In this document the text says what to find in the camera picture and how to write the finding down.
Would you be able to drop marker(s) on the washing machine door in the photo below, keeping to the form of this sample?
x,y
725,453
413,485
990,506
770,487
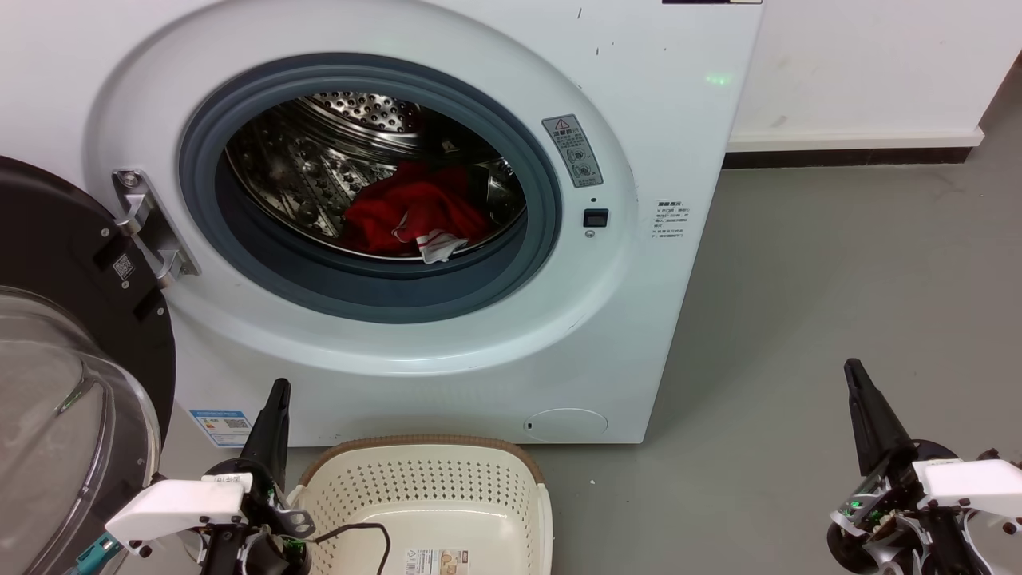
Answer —
x,y
64,239

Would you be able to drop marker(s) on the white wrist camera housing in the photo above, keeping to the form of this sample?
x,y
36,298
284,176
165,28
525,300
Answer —
x,y
176,507
970,483

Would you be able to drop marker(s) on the stainless steel washing machine drum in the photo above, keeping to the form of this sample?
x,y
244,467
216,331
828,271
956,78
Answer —
x,y
319,160

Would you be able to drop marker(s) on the black door latch socket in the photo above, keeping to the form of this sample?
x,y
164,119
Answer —
x,y
596,218

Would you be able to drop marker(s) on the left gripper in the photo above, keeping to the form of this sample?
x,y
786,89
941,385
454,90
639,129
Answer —
x,y
255,543

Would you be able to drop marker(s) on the printed product label packet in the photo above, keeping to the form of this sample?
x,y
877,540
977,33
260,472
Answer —
x,y
435,562

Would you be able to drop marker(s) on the grey warning sticker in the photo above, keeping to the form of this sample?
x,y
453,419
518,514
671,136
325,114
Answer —
x,y
572,152

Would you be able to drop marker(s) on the blue white energy label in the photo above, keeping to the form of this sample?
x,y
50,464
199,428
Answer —
x,y
222,428

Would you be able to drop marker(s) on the grey rubber door gasket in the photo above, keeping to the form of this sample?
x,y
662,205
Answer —
x,y
359,295

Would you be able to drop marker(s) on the white front-load washing machine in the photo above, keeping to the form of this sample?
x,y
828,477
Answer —
x,y
639,319

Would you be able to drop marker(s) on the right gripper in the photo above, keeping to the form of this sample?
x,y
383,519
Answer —
x,y
894,527

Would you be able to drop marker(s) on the round white filter cover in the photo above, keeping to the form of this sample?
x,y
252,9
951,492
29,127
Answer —
x,y
565,425

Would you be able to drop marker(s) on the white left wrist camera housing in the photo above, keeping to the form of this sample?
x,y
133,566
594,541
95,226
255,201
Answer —
x,y
176,507

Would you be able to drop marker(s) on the clear glass door bowl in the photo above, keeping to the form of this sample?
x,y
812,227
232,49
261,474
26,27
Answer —
x,y
56,431

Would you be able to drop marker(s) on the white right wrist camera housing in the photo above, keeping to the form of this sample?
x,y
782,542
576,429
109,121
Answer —
x,y
970,483

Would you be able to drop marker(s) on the cream perforated laundry basket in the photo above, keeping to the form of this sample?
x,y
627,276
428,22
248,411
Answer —
x,y
447,487

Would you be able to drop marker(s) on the small printed text sticker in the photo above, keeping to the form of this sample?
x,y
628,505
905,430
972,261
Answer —
x,y
671,220

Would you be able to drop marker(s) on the red garment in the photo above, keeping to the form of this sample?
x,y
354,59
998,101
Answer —
x,y
399,200

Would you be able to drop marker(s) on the silver metal door hinge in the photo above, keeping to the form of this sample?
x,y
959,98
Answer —
x,y
148,224

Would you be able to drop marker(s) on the white and black baseboard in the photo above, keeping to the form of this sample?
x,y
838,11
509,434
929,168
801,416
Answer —
x,y
854,145

